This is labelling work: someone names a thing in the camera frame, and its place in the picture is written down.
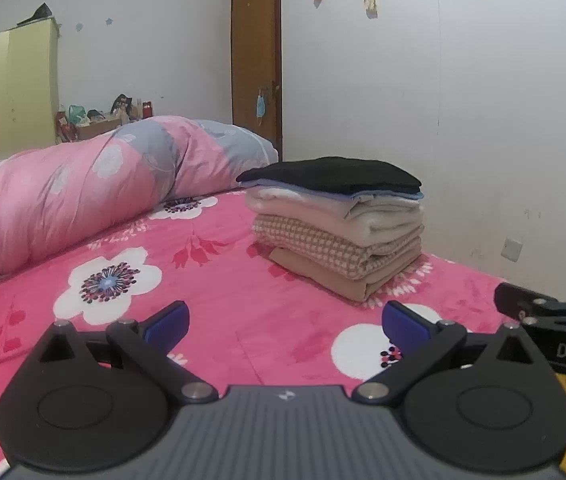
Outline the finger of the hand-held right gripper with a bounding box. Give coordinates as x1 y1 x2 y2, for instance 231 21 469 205
494 282 566 333

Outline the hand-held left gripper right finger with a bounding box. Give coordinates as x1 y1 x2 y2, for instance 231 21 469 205
352 301 534 407

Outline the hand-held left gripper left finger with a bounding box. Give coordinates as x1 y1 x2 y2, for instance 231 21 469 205
38 301 219 405

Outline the black shirt with white print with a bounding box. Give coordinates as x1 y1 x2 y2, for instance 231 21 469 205
236 156 423 196

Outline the pink floral bed blanket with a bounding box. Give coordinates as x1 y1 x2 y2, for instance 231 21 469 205
0 187 514 480

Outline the blue folded garment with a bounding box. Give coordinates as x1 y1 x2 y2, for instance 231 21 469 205
250 182 425 202

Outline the cream folded garment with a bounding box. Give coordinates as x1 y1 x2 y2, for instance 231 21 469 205
244 186 425 247

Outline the pink grey floral quilt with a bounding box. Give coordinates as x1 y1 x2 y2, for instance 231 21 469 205
0 115 280 288

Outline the brown cardboard box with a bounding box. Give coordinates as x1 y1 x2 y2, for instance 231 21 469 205
76 119 129 142

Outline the red patterned bag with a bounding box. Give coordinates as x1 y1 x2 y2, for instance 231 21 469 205
56 112 76 144

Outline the blue face mask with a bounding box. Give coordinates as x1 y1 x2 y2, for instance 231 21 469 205
254 89 270 126

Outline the pale yellow wardrobe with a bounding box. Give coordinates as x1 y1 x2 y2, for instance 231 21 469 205
0 16 60 163

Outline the brown wooden door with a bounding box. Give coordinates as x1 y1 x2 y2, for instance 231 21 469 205
230 0 283 158

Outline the black bag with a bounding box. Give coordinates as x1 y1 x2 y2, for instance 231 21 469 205
17 2 56 27

